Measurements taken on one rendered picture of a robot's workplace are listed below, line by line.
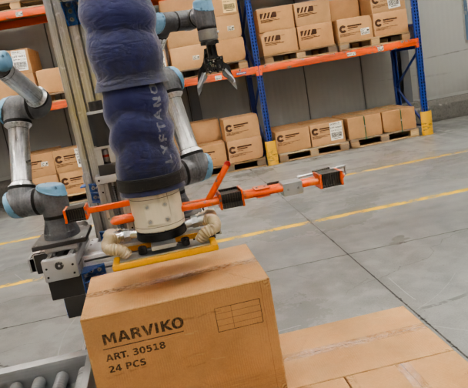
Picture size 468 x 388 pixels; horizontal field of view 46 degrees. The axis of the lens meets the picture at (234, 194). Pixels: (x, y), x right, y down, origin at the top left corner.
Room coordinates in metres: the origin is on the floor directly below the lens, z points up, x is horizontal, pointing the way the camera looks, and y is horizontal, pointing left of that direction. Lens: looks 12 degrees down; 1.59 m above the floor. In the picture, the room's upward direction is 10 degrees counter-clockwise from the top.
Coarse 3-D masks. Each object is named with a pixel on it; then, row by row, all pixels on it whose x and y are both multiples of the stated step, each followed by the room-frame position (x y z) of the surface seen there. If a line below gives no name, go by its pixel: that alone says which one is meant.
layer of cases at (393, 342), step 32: (352, 320) 2.07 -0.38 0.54; (384, 320) 2.03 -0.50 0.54; (416, 320) 1.98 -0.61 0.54; (288, 352) 1.91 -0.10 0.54; (320, 352) 1.87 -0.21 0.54; (352, 352) 1.83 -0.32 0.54; (384, 352) 1.80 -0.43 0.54; (416, 352) 1.76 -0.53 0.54; (448, 352) 1.72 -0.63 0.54; (288, 384) 1.70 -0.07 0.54; (320, 384) 1.67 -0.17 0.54; (352, 384) 1.63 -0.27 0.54; (384, 384) 1.60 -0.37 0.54; (416, 384) 1.57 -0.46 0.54; (448, 384) 1.54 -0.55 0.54
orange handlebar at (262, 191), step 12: (312, 180) 1.87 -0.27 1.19; (252, 192) 1.84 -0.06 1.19; (264, 192) 1.84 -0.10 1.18; (108, 204) 2.06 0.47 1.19; (120, 204) 2.06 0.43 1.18; (192, 204) 1.82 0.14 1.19; (204, 204) 1.82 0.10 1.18; (216, 204) 1.83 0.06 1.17; (120, 216) 1.83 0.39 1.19; (132, 216) 1.79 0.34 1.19
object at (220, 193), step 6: (234, 186) 1.91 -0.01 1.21; (216, 192) 1.86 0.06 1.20; (222, 192) 1.87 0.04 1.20; (228, 192) 1.86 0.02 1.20; (234, 192) 1.81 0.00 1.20; (240, 192) 1.82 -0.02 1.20; (222, 198) 1.81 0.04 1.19; (228, 198) 1.81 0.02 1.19; (234, 198) 1.82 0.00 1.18; (240, 198) 1.82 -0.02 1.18; (222, 204) 1.81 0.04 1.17; (228, 204) 1.81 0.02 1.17; (234, 204) 1.81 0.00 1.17; (240, 204) 1.81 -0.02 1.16
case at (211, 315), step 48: (96, 288) 1.86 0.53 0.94; (144, 288) 1.77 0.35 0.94; (192, 288) 1.69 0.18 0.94; (240, 288) 1.66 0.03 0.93; (96, 336) 1.60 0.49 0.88; (144, 336) 1.62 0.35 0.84; (192, 336) 1.64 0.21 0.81; (240, 336) 1.66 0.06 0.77; (96, 384) 1.59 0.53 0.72; (144, 384) 1.61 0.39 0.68; (192, 384) 1.63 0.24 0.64; (240, 384) 1.65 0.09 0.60
